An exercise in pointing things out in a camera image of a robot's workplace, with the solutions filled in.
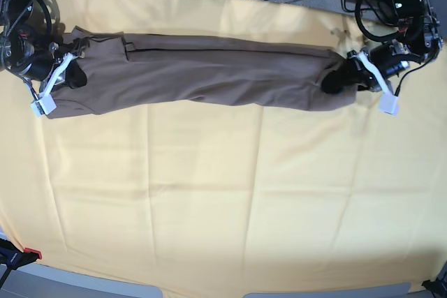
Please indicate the black clamp right corner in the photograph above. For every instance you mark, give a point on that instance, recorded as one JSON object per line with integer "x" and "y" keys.
{"x": 436, "y": 287}

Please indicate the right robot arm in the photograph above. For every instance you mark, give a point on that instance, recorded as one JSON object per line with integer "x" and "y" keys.
{"x": 30, "y": 52}

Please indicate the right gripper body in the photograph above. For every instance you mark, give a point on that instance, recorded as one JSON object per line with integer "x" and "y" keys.
{"x": 42, "y": 65}

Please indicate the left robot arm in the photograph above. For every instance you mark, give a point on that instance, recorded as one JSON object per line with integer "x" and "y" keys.
{"x": 405, "y": 31}

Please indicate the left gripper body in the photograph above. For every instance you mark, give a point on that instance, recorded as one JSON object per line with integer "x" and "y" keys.
{"x": 389, "y": 58}

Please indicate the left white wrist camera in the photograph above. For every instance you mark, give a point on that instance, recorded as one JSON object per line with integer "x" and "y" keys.
{"x": 388, "y": 102}

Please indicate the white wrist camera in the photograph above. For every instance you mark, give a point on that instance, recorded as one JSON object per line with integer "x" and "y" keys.
{"x": 388, "y": 102}
{"x": 44, "y": 104}

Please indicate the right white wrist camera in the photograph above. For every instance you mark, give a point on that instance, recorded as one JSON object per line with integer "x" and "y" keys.
{"x": 44, "y": 104}

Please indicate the yellow table cloth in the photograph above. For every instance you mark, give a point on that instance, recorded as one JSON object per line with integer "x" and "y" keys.
{"x": 214, "y": 201}

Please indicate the red and blue clamp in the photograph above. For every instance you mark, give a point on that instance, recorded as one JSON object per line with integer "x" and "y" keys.
{"x": 14, "y": 258}

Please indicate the brown T-shirt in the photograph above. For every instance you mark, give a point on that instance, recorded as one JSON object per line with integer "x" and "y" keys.
{"x": 129, "y": 69}

